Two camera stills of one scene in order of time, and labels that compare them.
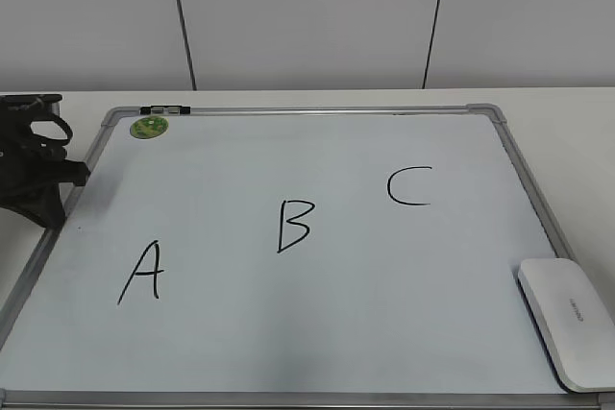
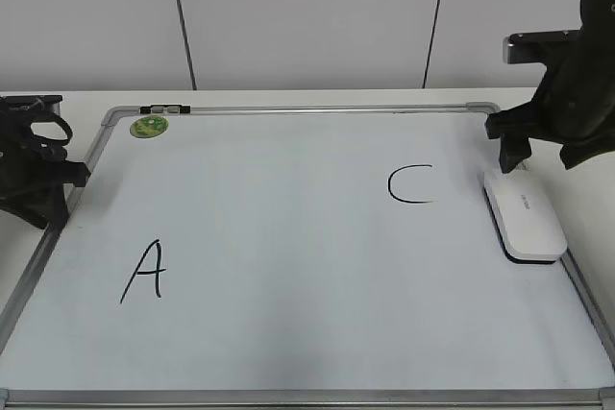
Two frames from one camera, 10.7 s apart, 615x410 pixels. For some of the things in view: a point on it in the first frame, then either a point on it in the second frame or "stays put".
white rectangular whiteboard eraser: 578,323 → 524,216
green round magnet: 146,128 stays put
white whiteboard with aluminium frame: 342,257 stays put
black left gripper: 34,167 stays put
